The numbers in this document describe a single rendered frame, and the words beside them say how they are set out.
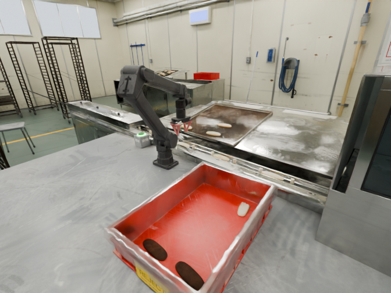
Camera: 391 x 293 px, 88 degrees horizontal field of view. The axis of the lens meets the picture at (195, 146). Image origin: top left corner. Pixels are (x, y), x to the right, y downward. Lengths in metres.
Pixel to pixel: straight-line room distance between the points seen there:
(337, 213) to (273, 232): 0.19
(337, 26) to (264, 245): 4.21
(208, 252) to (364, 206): 0.42
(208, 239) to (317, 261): 0.31
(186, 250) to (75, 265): 0.31
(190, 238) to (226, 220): 0.14
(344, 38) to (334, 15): 0.41
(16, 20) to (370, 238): 8.09
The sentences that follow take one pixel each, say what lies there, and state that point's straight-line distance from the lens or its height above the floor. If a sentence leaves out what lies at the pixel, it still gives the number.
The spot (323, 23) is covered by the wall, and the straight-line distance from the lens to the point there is 4.65.
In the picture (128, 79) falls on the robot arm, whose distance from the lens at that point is 0.83.
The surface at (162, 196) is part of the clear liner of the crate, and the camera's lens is 0.73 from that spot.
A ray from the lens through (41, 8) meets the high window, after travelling 8.25.
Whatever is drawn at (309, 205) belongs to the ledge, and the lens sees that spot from 0.87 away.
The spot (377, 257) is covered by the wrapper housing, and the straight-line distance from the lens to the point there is 0.76.
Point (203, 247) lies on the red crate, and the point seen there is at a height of 0.82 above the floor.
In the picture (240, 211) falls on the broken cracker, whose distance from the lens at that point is 0.78.
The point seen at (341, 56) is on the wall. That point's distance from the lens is 4.55.
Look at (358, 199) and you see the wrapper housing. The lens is 0.67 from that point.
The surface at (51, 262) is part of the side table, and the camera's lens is 0.78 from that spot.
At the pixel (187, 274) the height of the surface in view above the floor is 0.83.
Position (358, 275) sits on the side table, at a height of 0.82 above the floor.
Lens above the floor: 1.34
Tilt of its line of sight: 24 degrees down
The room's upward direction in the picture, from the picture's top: 1 degrees counter-clockwise
